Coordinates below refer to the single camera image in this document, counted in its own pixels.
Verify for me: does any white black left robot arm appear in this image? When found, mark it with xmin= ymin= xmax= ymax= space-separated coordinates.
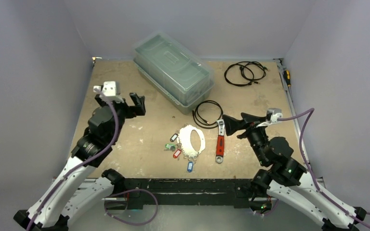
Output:
xmin=13 ymin=93 xmax=146 ymax=231

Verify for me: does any black coiled cable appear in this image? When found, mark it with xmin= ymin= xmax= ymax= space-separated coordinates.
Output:
xmin=224 ymin=61 xmax=270 ymax=87
xmin=192 ymin=100 xmax=225 ymax=130

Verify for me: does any aluminium frame rail right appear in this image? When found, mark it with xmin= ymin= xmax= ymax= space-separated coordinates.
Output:
xmin=273 ymin=58 xmax=324 ymax=187

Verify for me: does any key with green tag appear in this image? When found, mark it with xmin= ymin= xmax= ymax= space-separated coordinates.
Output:
xmin=164 ymin=143 xmax=177 ymax=152

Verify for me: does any clear plastic storage box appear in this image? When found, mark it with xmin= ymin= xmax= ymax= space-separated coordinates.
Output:
xmin=133 ymin=31 xmax=214 ymax=115

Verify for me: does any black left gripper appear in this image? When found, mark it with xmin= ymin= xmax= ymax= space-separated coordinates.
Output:
xmin=97 ymin=92 xmax=145 ymax=142

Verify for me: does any yellow black screwdriver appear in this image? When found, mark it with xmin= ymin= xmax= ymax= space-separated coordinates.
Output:
xmin=283 ymin=70 xmax=291 ymax=88

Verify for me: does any key with blue tag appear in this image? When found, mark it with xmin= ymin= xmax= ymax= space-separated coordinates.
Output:
xmin=187 ymin=161 xmax=194 ymax=173

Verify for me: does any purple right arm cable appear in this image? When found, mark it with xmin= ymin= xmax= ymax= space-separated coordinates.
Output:
xmin=277 ymin=108 xmax=370 ymax=231

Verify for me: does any black coiled cable near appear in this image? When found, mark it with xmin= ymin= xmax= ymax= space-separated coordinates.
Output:
xmin=192 ymin=100 xmax=225 ymax=130

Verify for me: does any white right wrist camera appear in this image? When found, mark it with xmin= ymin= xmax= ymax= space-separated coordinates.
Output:
xmin=257 ymin=108 xmax=283 ymax=127

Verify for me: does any black coiled cable far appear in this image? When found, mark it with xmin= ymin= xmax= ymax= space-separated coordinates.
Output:
xmin=224 ymin=61 xmax=270 ymax=87

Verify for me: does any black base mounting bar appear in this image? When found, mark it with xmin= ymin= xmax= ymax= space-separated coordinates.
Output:
xmin=121 ymin=178 xmax=283 ymax=211

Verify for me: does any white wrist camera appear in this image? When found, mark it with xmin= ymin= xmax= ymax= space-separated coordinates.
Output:
xmin=257 ymin=108 xmax=283 ymax=127
xmin=92 ymin=81 xmax=124 ymax=103

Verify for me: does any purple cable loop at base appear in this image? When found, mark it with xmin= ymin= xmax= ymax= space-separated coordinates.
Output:
xmin=104 ymin=189 xmax=159 ymax=226

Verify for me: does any adjustable wrench red handle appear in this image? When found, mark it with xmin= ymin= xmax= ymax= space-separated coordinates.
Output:
xmin=215 ymin=119 xmax=225 ymax=164

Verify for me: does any key with red tag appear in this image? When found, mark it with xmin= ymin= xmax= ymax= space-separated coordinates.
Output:
xmin=173 ymin=149 xmax=182 ymax=159

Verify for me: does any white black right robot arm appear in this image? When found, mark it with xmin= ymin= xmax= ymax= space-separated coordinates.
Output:
xmin=223 ymin=108 xmax=367 ymax=231

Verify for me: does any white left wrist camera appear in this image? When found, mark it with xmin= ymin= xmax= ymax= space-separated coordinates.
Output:
xmin=92 ymin=81 xmax=124 ymax=103

